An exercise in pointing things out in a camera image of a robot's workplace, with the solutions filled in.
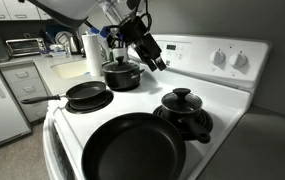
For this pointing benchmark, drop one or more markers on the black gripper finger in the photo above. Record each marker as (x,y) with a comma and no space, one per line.
(152,65)
(160,62)

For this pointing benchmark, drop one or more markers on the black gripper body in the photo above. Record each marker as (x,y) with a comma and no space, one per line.
(145,41)

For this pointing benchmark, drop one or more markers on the small glass pot lid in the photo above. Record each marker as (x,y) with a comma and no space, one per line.
(182,100)

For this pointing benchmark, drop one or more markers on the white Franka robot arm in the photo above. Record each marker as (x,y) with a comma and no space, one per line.
(68,10)

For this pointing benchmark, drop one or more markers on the large glass pot lid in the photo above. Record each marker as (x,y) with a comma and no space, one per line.
(120,65)

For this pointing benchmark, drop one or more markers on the large black pot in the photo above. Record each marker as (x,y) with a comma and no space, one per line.
(122,80)

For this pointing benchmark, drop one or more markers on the black pot with lid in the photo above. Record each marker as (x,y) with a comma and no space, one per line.
(207,121)

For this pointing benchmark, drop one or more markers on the white utensil holder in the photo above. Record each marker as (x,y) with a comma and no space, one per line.
(118,53)

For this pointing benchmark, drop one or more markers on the white electric stove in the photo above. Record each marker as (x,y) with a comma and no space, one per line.
(132,103)

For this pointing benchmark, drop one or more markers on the white paper towel roll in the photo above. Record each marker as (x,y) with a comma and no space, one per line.
(92,55)

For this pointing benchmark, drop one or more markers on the white stove knob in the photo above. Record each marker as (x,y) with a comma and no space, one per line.
(217,57)
(238,60)

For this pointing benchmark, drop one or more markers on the steel electric kettle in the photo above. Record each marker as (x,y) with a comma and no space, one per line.
(74,45)

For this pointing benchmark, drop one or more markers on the small black frying pan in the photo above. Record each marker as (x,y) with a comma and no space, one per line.
(85,90)

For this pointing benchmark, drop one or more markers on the black coil burner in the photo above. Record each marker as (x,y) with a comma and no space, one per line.
(92,105)

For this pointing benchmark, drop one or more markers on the cream kitchen sink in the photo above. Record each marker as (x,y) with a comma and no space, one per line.
(70,68)

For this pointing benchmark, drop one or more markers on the white plate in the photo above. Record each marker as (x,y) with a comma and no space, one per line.
(62,37)

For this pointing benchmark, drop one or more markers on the large black frying pan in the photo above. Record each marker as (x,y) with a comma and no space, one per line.
(135,150)

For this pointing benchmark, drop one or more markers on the silver toaster oven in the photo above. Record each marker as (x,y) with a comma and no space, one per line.
(25,46)

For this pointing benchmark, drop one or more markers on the grey drawer cabinet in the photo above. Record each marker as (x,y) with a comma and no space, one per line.
(25,83)

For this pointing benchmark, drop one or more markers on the white wall cabinets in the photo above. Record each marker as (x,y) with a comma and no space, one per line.
(15,8)

